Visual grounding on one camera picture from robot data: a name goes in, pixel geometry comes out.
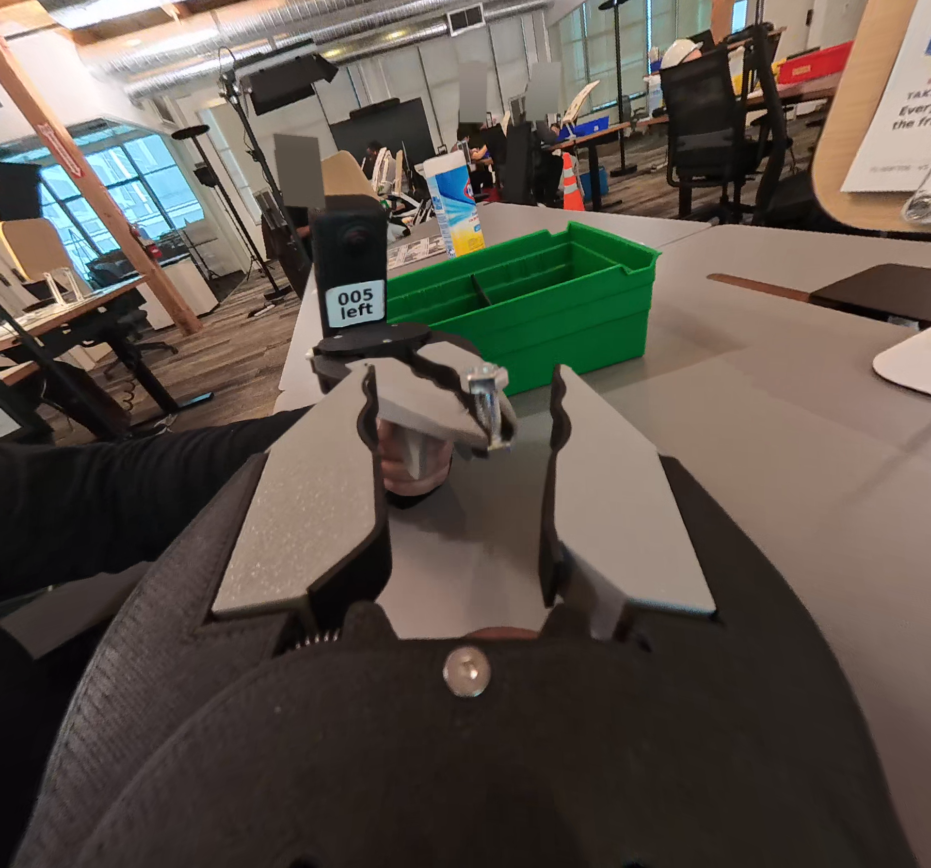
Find black desk cable cover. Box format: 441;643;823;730
809;263;931;323

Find wooden backing board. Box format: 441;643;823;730
811;0;931;235

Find steel hex bolt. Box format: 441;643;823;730
465;365;516;453

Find black floor lamp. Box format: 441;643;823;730
598;0;639;178
172;125;292;302

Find red plastic bin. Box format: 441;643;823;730
777;41;853;87

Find printed instruction sheet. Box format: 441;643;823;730
840;10;931;194

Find person's dark trousers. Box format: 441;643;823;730
0;628;81;868

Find green plastic bin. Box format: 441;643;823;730
385;221;663;398

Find white cabinet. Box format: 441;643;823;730
138;257;219;318

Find black studio light panel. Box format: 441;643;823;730
236;42;340;116

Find disinfecting wipes canister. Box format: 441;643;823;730
422;151;487;258

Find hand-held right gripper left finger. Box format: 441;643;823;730
209;365;395;640

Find black mesh office chair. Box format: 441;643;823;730
0;563;157;658

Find large black display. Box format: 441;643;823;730
329;98;432;165

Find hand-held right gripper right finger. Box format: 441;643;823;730
538;365;719;642

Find black white patterned sheet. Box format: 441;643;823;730
385;235;446;271

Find wooden board on stand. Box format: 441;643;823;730
320;151;381;201

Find person's left forearm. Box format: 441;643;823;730
0;406;314;600

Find wooden office desk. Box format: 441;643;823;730
0;275;215;440
756;71;845;113

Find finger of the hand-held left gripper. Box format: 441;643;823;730
384;357;494;457
413;339;487;408

